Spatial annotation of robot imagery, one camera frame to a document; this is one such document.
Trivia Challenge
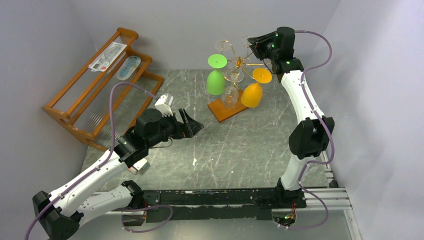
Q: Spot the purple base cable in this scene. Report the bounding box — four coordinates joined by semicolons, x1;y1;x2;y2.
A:
114;204;174;233
277;187;329;231

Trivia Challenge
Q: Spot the clear wine glass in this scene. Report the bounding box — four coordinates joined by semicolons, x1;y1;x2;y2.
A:
221;67;244;109

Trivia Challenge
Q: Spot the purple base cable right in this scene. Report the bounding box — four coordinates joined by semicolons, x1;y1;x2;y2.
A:
277;187;329;231

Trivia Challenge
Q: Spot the small printed cardboard box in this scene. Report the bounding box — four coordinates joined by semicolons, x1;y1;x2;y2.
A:
128;158;150;175

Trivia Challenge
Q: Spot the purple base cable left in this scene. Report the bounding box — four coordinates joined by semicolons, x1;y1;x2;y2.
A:
114;204;174;233

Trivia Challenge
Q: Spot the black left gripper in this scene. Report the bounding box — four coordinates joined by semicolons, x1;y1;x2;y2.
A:
147;108;204;148

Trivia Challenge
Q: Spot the green plastic wine glass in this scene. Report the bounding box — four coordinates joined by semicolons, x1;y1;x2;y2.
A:
206;53;228;96

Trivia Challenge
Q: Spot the gold wire wine glass rack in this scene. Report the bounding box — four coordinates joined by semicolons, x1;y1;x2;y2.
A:
206;39;272;123

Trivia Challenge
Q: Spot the blue white blister pack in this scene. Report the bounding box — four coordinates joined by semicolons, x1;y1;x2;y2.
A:
115;55;141;81

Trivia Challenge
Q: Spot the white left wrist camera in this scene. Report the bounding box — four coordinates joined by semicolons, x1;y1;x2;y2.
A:
154;93;174;117

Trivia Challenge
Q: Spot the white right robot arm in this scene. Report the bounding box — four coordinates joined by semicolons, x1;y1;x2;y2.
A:
247;26;335;208

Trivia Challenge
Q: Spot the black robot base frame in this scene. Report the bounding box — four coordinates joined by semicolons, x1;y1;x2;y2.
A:
121;180;307;223

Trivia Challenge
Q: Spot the orange plastic wine glass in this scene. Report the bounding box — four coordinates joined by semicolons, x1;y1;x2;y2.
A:
240;68;272;108

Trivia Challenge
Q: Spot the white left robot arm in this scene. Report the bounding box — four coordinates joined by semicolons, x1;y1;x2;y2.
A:
32;108;204;240

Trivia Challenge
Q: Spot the clear glass tumbler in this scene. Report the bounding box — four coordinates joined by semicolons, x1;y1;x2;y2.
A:
213;39;231;52

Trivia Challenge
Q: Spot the white printed package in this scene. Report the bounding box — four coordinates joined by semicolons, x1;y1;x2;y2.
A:
88;41;127;72

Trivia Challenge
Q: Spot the small clear glass cup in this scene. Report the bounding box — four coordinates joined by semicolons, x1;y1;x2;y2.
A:
241;36;251;49

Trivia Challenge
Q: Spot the orange wooden shelf rack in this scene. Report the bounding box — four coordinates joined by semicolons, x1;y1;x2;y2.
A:
42;27;164;152

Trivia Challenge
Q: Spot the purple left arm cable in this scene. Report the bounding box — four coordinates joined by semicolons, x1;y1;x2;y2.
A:
23;82;157;240

